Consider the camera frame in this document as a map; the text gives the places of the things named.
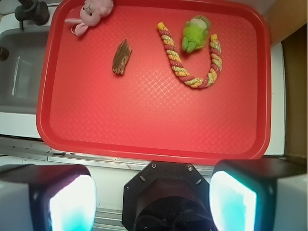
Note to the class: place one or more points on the brown cardboard box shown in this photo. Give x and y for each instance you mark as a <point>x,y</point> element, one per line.
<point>296,77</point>

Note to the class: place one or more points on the red plastic tray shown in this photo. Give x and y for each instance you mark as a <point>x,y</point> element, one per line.
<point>147,113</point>

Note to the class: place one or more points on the green plush frog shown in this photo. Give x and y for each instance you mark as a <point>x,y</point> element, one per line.
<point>195,33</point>

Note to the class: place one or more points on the pink plush bunny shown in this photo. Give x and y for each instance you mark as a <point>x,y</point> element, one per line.
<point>90,15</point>

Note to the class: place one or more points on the dark metal faucet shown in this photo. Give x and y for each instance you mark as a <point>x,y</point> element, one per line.
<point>35,10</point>

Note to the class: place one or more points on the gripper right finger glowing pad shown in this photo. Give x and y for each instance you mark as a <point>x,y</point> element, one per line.
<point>267,194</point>

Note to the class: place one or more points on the multicolour twisted rope toy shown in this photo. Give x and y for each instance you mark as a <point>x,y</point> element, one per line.
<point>197,70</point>

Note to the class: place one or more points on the grey sink basin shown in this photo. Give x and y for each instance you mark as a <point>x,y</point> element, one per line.
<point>20,73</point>

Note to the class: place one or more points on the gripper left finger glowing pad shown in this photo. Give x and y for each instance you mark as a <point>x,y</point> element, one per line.
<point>47,198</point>

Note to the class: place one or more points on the brown wood chip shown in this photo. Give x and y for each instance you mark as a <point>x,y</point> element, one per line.
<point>121,57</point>

